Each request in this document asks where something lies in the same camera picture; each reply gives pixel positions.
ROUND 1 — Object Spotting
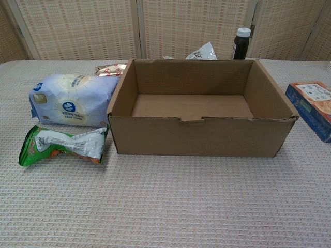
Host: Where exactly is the blue tissue pack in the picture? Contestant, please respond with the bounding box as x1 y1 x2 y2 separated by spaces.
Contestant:
28 73 121 128

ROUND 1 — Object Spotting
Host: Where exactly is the green snack bag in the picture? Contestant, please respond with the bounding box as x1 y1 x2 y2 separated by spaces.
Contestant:
18 124 110 166

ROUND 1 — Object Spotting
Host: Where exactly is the brown cardboard box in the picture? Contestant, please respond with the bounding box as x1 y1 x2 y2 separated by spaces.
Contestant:
107 58 300 158

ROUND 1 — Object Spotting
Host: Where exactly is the blue cookie box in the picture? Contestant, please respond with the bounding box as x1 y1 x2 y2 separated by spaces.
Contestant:
284 81 331 144

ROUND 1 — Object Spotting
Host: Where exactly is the beige waffle tablecloth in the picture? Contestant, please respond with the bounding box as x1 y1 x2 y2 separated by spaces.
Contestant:
0 58 331 248

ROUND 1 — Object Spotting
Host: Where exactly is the dark bottle white cap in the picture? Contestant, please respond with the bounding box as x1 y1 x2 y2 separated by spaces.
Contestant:
233 27 252 60

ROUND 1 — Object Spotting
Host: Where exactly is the beige woven folding screen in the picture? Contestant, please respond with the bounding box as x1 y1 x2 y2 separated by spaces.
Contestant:
0 0 331 61

